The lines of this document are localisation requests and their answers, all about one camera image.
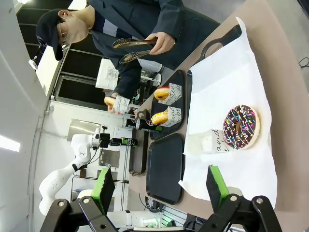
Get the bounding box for black tray with handles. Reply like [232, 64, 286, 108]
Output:
[185, 24, 242, 136]

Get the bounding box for ceiling light panel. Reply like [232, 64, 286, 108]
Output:
[0, 134, 21, 153]

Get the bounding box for black green-padded right gripper finger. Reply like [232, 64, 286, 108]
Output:
[197, 165, 283, 232]

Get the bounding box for black baseball cap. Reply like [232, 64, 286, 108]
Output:
[35, 9, 64, 61]

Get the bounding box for person's left hand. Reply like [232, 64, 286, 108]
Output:
[145, 32, 176, 55]

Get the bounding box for person's right hand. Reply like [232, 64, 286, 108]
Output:
[106, 92, 121, 115]

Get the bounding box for shiny metal wall panel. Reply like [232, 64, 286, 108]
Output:
[67, 118, 101, 142]

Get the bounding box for white printed board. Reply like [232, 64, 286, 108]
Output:
[95, 58, 119, 90]

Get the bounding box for dark rectangular box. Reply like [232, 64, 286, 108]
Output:
[128, 130, 150, 176]

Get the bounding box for dark perforated serving tongs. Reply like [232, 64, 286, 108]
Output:
[112, 37, 158, 65]

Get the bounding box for red glazed donut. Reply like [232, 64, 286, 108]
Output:
[154, 86, 170, 101]

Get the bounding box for yellow sprinkled donut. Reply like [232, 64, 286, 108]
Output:
[151, 110, 169, 125]

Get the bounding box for person's left forearm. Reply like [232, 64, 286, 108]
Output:
[156, 0, 186, 39]

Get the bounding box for person's blurred head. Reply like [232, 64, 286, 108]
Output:
[57, 9, 89, 46]

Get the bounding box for black cable bundle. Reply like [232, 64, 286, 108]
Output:
[139, 193, 165, 214]

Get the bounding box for grey wall panel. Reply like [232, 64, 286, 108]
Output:
[98, 149, 121, 168]

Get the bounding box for brown cardboard holder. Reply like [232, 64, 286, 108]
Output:
[133, 108, 148, 121]

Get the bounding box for black rectangular serving tray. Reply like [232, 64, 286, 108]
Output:
[149, 69, 186, 141]
[145, 133, 186, 205]

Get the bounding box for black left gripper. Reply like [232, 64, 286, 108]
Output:
[40, 132, 125, 232]

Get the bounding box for white script-printed paper sleeve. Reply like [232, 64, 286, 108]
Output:
[165, 106, 182, 128]
[113, 95, 131, 114]
[187, 129, 229, 155]
[159, 83, 182, 106]

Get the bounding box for chocolate sprinkled donut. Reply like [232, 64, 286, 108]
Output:
[222, 104, 261, 150]

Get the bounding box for person's dark navy jacket torso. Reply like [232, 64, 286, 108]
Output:
[86, 0, 220, 97]

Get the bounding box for white paper tray liner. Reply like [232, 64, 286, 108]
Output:
[178, 16, 278, 208]

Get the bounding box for dark blue drink can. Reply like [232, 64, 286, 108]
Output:
[121, 137, 139, 147]

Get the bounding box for person's right forearm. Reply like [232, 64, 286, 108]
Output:
[117, 58, 143, 98]

